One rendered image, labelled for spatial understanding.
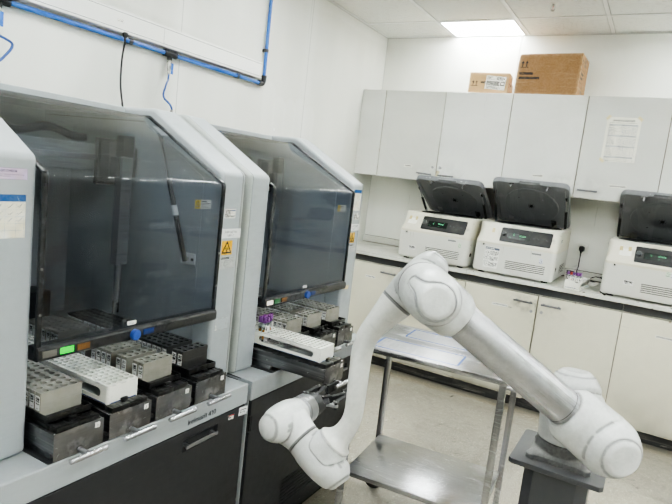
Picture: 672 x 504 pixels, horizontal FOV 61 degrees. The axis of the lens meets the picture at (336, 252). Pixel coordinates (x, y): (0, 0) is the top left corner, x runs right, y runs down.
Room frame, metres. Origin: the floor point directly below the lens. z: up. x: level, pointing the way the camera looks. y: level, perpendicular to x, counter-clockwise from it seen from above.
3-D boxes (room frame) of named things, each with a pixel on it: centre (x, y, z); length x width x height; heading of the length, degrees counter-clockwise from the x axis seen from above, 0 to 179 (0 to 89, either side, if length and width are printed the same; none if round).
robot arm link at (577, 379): (1.63, -0.76, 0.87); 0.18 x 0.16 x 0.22; 2
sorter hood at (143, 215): (1.63, 0.73, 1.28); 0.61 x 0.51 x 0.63; 151
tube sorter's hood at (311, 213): (2.38, 0.31, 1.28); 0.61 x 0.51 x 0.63; 151
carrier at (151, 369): (1.58, 0.49, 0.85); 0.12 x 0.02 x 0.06; 152
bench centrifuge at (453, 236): (4.45, -0.86, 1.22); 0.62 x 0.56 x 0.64; 149
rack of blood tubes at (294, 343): (2.01, 0.12, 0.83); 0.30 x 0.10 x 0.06; 61
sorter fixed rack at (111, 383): (1.50, 0.65, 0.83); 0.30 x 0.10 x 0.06; 61
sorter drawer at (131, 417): (1.57, 0.77, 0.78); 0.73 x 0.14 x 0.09; 61
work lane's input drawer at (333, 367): (2.08, 0.24, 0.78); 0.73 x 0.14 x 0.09; 61
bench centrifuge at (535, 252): (4.16, -1.37, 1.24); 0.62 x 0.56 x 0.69; 151
